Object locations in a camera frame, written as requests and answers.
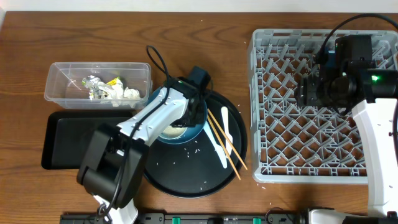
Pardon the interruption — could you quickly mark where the wooden chopstick right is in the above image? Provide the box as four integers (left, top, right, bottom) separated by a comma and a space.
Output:
208, 109, 248, 170

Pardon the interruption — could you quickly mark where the white rice pile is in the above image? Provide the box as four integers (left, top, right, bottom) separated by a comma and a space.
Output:
161, 124, 187, 139

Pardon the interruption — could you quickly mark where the white plastic knife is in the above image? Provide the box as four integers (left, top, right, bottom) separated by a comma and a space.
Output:
221, 106, 233, 154

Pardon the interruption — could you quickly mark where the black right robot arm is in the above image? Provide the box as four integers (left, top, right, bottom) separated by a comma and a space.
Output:
295, 35, 397, 223

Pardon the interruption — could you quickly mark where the light blue spoon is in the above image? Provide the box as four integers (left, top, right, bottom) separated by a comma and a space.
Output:
203, 122, 227, 169

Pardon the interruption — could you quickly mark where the white tissue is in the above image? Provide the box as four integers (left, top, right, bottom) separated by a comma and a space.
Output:
123, 87, 141, 108
98, 82, 124, 107

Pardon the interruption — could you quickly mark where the clear plastic wrapper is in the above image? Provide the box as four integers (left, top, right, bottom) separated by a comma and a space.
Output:
81, 75, 101, 100

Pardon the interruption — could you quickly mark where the black rail with green clips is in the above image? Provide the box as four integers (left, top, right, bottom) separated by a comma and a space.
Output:
59, 207, 310, 224

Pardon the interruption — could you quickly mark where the grey dishwasher rack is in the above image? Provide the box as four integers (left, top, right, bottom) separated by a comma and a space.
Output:
247, 28, 398, 185

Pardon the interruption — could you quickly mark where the round black tray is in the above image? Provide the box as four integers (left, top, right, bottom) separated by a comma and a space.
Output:
144, 91, 248, 198

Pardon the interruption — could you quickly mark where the clear plastic waste bin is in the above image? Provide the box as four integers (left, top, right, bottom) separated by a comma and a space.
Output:
44, 62, 152, 110

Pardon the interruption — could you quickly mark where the light blue small plate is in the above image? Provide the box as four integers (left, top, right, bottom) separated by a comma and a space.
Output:
160, 124, 189, 140

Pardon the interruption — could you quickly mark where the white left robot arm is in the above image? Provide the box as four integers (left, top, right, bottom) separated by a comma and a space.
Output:
77, 62, 211, 223

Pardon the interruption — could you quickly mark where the wooden chopstick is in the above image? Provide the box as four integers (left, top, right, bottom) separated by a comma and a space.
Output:
208, 109, 248, 170
207, 115, 241, 180

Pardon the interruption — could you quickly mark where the dark blue bowl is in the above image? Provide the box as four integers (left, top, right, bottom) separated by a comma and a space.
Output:
147, 86, 208, 145

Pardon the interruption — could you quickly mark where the black rectangular tray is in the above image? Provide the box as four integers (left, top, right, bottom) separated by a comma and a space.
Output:
41, 110, 132, 170

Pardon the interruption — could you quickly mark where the wooden chopstick left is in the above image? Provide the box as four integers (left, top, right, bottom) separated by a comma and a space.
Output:
207, 115, 241, 180

